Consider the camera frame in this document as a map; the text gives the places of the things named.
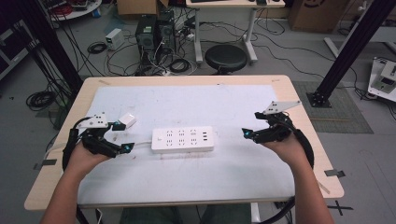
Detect black cable coil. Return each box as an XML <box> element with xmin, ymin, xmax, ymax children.
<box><xmin>25</xmin><ymin>90</ymin><xmax>58</xmax><ymax>112</ymax></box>
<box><xmin>86</xmin><ymin>41</ymin><xmax>108</xmax><ymax>55</ymax></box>
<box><xmin>169</xmin><ymin>58</ymin><xmax>191</xmax><ymax>75</ymax></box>

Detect person's right hand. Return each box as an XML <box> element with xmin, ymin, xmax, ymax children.
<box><xmin>261</xmin><ymin>133</ymin><xmax>310</xmax><ymax>173</ymax></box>

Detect person's left hand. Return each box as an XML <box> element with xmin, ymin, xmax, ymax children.
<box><xmin>66</xmin><ymin>141</ymin><xmax>110</xmax><ymax>178</ymax></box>

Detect grey tape strip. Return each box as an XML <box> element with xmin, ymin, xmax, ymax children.
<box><xmin>323</xmin><ymin>169</ymin><xmax>347</xmax><ymax>178</ymax></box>
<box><xmin>33</xmin><ymin>159</ymin><xmax>58</xmax><ymax>171</ymax></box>

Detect black computer tower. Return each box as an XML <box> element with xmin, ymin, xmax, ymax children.
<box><xmin>156</xmin><ymin>10</ymin><xmax>177</xmax><ymax>54</ymax></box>
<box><xmin>134</xmin><ymin>14</ymin><xmax>159</xmax><ymax>61</ymax></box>

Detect person's legs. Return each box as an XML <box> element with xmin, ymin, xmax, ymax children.
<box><xmin>119</xmin><ymin>203</ymin><xmax>252</xmax><ymax>224</ymax></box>

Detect round white table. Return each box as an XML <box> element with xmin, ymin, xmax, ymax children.
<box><xmin>39</xmin><ymin>0</ymin><xmax>103</xmax><ymax>22</ymax></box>

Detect white power supply box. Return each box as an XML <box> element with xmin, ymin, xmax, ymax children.
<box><xmin>105</xmin><ymin>27</ymin><xmax>126</xmax><ymax>51</ymax></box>

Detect black metal stand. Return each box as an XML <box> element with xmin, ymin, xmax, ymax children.
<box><xmin>18</xmin><ymin>0</ymin><xmax>84</xmax><ymax>94</ymax></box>
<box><xmin>305</xmin><ymin>0</ymin><xmax>396</xmax><ymax>108</ymax></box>

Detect white power strip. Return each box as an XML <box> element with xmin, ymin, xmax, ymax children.
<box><xmin>150</xmin><ymin>125</ymin><xmax>216</xmax><ymax>154</ymax></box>

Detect black round stool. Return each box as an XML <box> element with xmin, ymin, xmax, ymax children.
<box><xmin>204</xmin><ymin>43</ymin><xmax>249</xmax><ymax>76</ymax></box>

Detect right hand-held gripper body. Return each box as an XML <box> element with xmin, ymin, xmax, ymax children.
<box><xmin>253</xmin><ymin>100</ymin><xmax>303</xmax><ymax>145</ymax></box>

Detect white device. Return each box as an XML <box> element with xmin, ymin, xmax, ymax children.
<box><xmin>367</xmin><ymin>56</ymin><xmax>396</xmax><ymax>104</ymax></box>

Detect white charger plug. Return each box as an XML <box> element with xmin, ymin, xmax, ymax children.
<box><xmin>118</xmin><ymin>112</ymin><xmax>138</xmax><ymax>129</ymax></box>

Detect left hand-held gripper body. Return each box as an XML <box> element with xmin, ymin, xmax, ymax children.
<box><xmin>77</xmin><ymin>113</ymin><xmax>125</xmax><ymax>159</ymax></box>

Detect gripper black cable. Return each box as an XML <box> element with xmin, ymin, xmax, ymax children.
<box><xmin>261</xmin><ymin>120</ymin><xmax>316</xmax><ymax>224</ymax></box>
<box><xmin>62</xmin><ymin>116</ymin><xmax>94</xmax><ymax>173</ymax></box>

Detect white desk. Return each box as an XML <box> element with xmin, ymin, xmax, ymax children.
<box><xmin>185</xmin><ymin>0</ymin><xmax>286</xmax><ymax>65</ymax></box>

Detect wooden table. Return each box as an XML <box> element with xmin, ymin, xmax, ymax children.
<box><xmin>23</xmin><ymin>74</ymin><xmax>346</xmax><ymax>213</ymax></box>

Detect grey metal rack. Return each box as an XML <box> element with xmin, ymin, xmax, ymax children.
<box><xmin>0</xmin><ymin>20</ymin><xmax>40</xmax><ymax>82</ymax></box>

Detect white table mat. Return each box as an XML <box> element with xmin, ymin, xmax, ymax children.
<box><xmin>77</xmin><ymin>84</ymin><xmax>296</xmax><ymax>207</ymax></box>

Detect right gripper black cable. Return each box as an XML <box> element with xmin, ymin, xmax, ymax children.
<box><xmin>261</xmin><ymin>120</ymin><xmax>316</xmax><ymax>224</ymax></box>

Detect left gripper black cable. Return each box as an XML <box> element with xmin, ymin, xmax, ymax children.
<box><xmin>62</xmin><ymin>116</ymin><xmax>94</xmax><ymax>173</ymax></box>

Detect grey floor mat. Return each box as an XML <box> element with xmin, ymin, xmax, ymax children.
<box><xmin>291</xmin><ymin>80</ymin><xmax>375</xmax><ymax>135</ymax></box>

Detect large cardboard box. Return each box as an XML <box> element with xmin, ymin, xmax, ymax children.
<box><xmin>287</xmin><ymin>0</ymin><xmax>351</xmax><ymax>35</ymax></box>

